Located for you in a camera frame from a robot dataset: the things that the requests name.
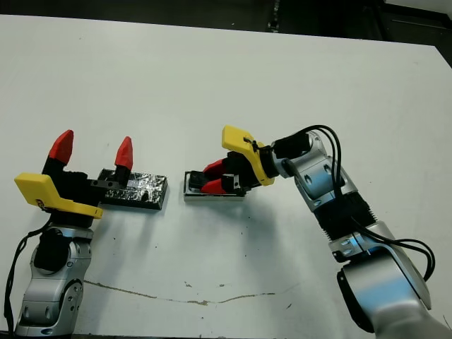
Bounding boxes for white camera box base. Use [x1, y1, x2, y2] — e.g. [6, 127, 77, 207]
[183, 170, 246, 203]

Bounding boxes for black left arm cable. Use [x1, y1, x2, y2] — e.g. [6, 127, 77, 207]
[3, 225, 50, 335]

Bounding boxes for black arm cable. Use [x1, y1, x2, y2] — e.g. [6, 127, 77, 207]
[295, 124, 436, 283]
[3, 225, 50, 335]

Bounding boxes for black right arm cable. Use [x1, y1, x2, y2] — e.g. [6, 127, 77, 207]
[295, 124, 436, 283]

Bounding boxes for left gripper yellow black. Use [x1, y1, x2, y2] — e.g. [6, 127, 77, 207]
[13, 129, 134, 229]

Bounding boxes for black foil-wrapped box lid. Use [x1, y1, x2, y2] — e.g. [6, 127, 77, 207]
[98, 168, 170, 213]

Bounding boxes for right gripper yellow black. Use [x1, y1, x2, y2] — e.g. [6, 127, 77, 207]
[201, 124, 284, 196]

